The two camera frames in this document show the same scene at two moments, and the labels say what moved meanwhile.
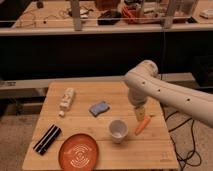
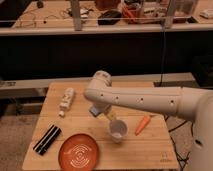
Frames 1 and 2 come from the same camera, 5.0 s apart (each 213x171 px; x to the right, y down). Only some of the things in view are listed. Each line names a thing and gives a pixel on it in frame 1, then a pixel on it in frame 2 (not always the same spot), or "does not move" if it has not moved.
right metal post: x=168 y=20 does not move
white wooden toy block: x=66 y=101 does not move
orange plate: x=78 y=152 does not move
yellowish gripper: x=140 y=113 -> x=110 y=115
